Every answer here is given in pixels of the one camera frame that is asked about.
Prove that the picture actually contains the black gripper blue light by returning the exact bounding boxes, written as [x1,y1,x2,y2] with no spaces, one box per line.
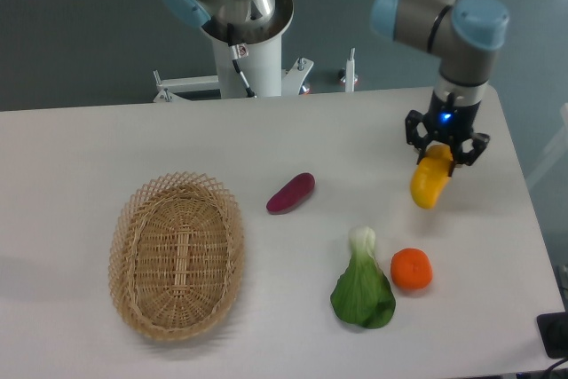
[405,91,491,177]

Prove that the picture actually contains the yellow mango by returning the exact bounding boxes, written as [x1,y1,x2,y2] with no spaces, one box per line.
[410,145,454,209]

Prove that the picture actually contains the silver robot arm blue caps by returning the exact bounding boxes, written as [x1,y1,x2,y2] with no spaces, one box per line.
[162,0,509,166]

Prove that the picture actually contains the orange tangerine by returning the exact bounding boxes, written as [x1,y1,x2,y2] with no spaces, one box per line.
[390,248,433,290]

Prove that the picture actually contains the purple sweet potato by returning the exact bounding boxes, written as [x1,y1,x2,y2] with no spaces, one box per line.
[266,172,316,215]

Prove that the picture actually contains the green bok choy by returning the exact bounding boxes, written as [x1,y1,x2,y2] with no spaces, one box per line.
[330,226,396,329]

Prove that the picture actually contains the black device at table edge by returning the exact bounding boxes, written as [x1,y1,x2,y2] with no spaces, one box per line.
[536,312,567,359]

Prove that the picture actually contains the woven wicker basket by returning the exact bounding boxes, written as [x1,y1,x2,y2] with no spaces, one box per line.
[108,172,245,341]

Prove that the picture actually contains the white pedestal base frame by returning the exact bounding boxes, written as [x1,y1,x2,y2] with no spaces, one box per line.
[153,47,359,103]

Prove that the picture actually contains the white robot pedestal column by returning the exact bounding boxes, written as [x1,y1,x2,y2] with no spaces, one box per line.
[203,0,294,99]

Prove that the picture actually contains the black cable on pedestal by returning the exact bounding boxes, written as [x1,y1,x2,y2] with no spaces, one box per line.
[226,23,257,99]

